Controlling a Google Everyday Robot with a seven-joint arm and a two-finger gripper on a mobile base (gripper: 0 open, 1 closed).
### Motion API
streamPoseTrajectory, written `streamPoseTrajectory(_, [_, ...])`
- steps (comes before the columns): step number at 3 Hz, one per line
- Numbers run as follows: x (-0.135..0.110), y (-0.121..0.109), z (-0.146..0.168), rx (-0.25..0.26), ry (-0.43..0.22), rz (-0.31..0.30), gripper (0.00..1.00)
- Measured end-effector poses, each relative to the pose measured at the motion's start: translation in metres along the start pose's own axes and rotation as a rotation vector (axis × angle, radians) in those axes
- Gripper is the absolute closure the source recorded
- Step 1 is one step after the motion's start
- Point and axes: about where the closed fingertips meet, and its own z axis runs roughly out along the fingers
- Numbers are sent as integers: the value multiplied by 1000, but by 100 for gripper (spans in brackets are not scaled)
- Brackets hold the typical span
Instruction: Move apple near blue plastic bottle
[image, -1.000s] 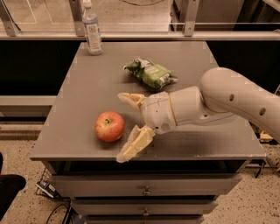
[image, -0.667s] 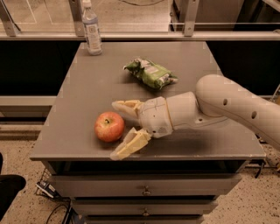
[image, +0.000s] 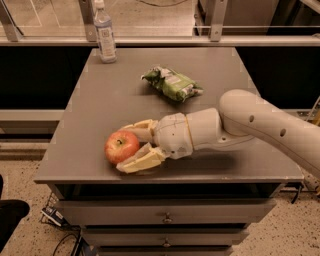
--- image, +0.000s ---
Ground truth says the blue power strip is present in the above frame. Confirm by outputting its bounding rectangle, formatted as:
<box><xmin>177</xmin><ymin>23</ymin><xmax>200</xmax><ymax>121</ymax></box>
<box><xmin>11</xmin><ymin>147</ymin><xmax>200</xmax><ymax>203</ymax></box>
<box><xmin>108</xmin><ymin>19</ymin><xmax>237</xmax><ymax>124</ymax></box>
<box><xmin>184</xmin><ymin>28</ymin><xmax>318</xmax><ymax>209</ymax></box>
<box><xmin>41</xmin><ymin>206</ymin><xmax>64</xmax><ymax>227</ymax></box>

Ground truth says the black floor cable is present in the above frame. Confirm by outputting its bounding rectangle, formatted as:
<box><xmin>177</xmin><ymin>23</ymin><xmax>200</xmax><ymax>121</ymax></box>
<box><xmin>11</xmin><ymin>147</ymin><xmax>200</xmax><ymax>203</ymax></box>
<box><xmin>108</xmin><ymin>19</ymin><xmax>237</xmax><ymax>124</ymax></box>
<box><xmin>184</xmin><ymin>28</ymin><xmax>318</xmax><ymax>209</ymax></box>
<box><xmin>51</xmin><ymin>229</ymin><xmax>84</xmax><ymax>256</ymax></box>

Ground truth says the black chair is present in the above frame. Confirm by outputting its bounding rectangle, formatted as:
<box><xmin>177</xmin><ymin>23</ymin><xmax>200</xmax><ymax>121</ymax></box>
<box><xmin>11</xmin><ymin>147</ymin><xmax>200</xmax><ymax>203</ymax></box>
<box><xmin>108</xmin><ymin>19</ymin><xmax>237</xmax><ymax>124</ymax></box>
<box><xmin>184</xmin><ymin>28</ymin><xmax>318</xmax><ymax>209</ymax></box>
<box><xmin>0</xmin><ymin>174</ymin><xmax>31</xmax><ymax>253</ymax></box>

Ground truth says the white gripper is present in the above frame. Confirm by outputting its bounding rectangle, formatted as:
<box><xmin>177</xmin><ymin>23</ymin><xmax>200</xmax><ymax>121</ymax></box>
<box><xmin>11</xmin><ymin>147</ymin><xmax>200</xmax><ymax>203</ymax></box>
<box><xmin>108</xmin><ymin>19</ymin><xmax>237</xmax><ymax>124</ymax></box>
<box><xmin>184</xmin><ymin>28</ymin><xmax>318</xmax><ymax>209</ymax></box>
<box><xmin>116</xmin><ymin>113</ymin><xmax>193</xmax><ymax>173</ymax></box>

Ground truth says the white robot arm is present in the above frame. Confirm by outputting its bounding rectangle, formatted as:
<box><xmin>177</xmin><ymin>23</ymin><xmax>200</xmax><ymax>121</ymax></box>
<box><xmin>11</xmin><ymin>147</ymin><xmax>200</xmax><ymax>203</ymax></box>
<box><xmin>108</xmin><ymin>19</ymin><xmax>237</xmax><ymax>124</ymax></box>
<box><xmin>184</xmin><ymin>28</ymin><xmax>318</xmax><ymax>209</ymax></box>
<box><xmin>116</xmin><ymin>89</ymin><xmax>320</xmax><ymax>177</ymax></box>

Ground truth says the blue plastic water bottle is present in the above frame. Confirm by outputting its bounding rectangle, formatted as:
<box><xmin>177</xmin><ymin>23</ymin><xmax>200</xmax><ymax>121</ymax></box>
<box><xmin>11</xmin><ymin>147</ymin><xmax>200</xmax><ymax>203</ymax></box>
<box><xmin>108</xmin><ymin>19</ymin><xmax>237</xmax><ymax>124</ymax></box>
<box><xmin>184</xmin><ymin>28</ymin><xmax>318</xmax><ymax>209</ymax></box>
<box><xmin>94</xmin><ymin>0</ymin><xmax>117</xmax><ymax>63</ymax></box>

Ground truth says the grey drawer cabinet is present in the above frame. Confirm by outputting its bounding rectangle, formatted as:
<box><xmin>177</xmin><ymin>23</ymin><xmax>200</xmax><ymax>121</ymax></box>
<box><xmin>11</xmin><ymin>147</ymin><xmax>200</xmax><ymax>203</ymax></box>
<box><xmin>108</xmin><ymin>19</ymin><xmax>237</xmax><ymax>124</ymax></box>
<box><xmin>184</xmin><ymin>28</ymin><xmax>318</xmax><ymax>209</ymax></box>
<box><xmin>36</xmin><ymin>47</ymin><xmax>303</xmax><ymax>256</ymax></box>

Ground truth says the red apple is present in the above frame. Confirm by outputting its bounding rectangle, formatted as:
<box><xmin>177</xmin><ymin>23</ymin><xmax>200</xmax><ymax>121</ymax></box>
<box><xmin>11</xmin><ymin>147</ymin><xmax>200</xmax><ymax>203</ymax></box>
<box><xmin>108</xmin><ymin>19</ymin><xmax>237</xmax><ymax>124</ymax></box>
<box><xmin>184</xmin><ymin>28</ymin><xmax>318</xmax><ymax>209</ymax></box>
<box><xmin>104</xmin><ymin>130</ymin><xmax>140</xmax><ymax>164</ymax></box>

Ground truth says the green chip bag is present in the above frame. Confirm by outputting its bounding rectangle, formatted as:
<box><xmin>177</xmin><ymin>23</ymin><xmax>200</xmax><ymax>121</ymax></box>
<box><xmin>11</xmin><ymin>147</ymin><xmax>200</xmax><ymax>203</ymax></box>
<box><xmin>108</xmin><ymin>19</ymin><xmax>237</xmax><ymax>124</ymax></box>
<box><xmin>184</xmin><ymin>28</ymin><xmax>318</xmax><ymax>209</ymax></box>
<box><xmin>141</xmin><ymin>66</ymin><xmax>204</xmax><ymax>102</ymax></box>

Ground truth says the grey drawer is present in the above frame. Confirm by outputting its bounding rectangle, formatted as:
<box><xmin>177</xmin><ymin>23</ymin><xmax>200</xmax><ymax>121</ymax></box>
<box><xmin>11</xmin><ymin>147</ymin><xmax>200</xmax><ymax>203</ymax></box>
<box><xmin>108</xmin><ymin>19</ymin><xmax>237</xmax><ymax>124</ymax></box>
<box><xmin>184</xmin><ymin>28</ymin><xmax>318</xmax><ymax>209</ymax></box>
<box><xmin>56</xmin><ymin>199</ymin><xmax>276</xmax><ymax>226</ymax></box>
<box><xmin>82</xmin><ymin>228</ymin><xmax>248</xmax><ymax>248</ymax></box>

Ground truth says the middle grey drawer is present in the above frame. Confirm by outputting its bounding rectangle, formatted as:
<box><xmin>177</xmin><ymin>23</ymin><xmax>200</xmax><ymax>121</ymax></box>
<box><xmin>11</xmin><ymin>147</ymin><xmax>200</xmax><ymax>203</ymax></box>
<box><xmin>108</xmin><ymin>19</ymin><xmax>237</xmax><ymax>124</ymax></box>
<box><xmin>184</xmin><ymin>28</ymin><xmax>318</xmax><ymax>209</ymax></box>
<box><xmin>82</xmin><ymin>228</ymin><xmax>248</xmax><ymax>248</ymax></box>

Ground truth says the yellow frame stand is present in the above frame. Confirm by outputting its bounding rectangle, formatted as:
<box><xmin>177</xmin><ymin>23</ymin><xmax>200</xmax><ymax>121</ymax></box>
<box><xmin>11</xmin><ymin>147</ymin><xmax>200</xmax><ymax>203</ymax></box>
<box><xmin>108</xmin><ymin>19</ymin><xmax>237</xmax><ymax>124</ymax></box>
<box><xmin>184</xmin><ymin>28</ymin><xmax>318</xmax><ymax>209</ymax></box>
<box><xmin>306</xmin><ymin>96</ymin><xmax>320</xmax><ymax>126</ymax></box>

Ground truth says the metal railing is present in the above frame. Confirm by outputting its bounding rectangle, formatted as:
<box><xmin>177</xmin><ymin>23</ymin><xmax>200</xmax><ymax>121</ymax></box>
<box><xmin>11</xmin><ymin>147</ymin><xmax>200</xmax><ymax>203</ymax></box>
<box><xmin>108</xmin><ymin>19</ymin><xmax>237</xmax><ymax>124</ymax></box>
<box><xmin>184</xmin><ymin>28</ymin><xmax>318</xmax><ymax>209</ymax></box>
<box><xmin>0</xmin><ymin>0</ymin><xmax>320</xmax><ymax>47</ymax></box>

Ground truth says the top grey drawer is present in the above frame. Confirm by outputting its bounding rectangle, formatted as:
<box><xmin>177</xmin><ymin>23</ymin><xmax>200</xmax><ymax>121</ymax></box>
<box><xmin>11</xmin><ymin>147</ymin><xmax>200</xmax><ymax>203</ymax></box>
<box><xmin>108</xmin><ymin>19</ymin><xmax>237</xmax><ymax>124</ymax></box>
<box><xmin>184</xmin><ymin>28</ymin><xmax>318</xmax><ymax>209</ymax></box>
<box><xmin>56</xmin><ymin>199</ymin><xmax>276</xmax><ymax>226</ymax></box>

